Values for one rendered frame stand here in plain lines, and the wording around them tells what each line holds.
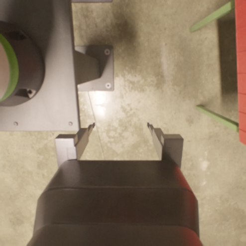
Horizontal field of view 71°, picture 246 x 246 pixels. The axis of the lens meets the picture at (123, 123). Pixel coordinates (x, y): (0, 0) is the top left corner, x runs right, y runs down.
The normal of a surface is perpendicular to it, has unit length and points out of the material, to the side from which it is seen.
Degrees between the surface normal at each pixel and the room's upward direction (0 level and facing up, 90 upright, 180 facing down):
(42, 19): 0
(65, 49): 0
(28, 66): 73
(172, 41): 0
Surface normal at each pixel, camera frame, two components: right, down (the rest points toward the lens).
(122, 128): 0.00, 0.29
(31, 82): 0.85, 0.47
